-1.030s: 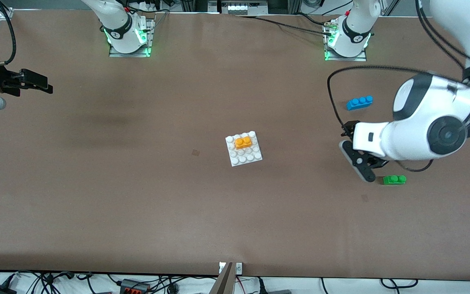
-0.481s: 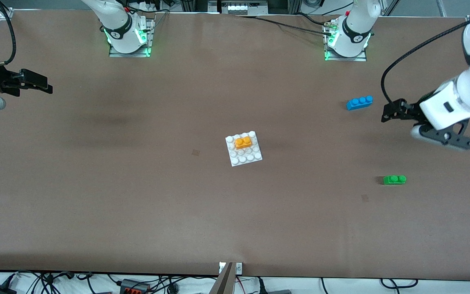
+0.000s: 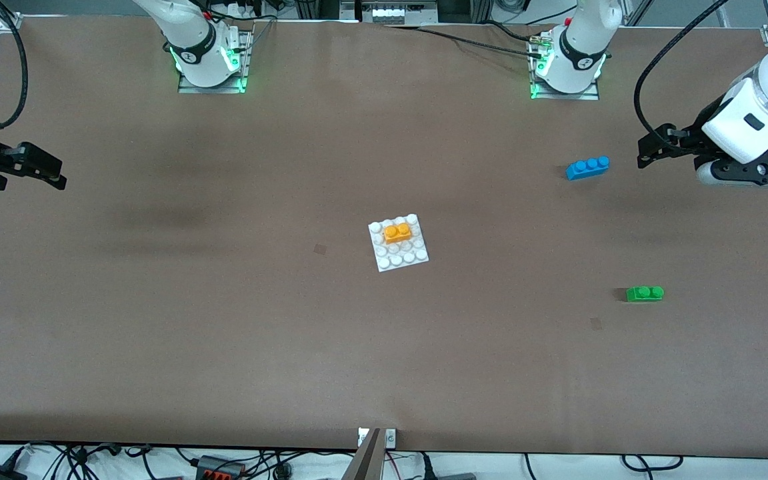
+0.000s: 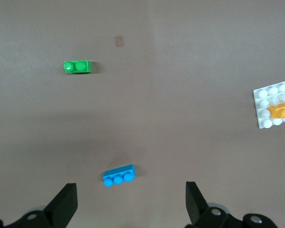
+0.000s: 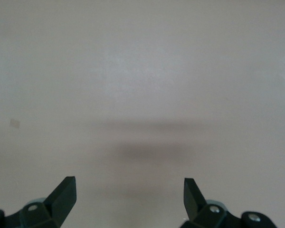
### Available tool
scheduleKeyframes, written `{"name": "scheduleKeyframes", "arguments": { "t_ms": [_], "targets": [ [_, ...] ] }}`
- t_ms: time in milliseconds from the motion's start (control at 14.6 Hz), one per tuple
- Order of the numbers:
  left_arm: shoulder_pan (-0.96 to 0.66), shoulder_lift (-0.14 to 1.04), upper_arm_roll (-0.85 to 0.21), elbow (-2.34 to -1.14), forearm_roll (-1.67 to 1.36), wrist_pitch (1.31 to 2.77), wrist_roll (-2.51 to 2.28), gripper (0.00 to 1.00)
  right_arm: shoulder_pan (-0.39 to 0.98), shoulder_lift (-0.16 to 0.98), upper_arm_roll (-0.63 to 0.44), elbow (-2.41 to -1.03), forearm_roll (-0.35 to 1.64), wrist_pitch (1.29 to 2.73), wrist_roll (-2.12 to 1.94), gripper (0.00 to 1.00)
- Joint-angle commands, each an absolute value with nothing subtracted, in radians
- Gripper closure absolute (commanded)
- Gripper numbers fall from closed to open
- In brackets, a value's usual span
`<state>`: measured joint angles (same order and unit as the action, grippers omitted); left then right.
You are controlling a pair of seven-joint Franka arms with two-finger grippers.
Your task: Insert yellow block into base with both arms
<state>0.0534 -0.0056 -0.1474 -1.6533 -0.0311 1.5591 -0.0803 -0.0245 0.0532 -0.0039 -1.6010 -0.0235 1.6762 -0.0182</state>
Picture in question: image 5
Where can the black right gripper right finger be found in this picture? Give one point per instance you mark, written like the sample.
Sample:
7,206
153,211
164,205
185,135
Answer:
194,204

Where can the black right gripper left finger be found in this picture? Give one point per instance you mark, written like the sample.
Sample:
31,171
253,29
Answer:
59,204

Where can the small brown tape mark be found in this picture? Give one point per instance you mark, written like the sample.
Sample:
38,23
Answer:
14,123

